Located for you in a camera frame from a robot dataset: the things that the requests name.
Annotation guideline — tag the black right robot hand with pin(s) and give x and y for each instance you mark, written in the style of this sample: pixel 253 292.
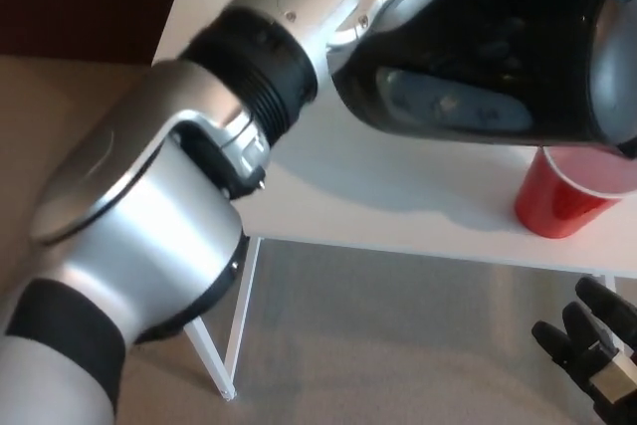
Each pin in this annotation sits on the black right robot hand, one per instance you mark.
pixel 592 350

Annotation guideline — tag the black electric kettle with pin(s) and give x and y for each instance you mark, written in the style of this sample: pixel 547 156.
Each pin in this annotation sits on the black electric kettle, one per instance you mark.
pixel 497 22

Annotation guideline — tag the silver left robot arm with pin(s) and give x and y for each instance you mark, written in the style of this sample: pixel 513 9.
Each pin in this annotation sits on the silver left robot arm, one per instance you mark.
pixel 139 226

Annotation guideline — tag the red plastic cup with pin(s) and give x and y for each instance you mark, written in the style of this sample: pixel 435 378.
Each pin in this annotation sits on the red plastic cup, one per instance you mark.
pixel 557 201

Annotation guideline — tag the white table with metal legs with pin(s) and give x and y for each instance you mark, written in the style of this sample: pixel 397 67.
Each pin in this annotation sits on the white table with metal legs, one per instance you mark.
pixel 388 196

